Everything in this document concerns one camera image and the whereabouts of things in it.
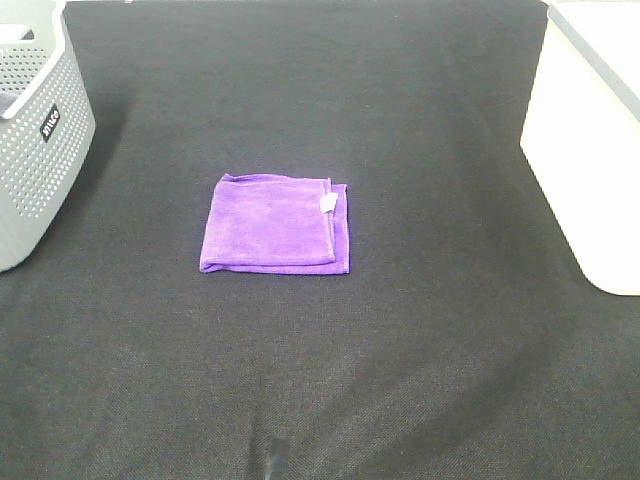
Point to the purple towel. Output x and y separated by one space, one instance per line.
268 223

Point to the black fabric table cover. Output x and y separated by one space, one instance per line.
465 343

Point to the white plastic bin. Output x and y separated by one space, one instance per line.
581 135

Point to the grey perforated plastic basket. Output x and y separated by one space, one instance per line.
47 123

